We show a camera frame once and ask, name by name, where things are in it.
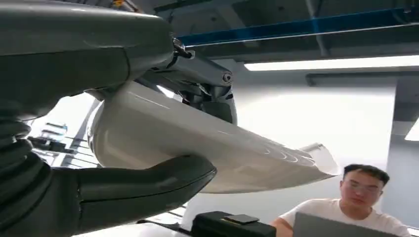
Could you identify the black phone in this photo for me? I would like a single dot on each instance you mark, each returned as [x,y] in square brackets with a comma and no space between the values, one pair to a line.
[241,218]

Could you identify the black box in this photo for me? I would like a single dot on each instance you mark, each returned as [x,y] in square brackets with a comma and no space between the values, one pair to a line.
[216,229]

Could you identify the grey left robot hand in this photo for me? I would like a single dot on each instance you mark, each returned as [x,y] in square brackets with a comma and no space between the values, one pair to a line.
[72,49]

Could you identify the blue metal shelf rack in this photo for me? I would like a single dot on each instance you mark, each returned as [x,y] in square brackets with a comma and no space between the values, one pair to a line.
[294,27]

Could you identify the short ceiling light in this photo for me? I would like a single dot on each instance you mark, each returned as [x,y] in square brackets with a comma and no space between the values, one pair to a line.
[413,132]

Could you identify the white curved plastic cover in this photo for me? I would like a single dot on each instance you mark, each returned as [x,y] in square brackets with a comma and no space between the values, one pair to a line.
[183,140]

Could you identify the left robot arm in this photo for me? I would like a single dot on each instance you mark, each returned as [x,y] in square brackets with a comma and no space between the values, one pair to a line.
[16,170]

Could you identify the long ceiling light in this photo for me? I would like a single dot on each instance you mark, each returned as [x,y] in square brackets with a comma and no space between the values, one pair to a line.
[327,62]

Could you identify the grey laptop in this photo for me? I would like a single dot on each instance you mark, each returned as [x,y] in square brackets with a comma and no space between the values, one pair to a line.
[337,227]

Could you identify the person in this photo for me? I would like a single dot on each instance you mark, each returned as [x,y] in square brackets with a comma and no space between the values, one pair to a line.
[360,193]

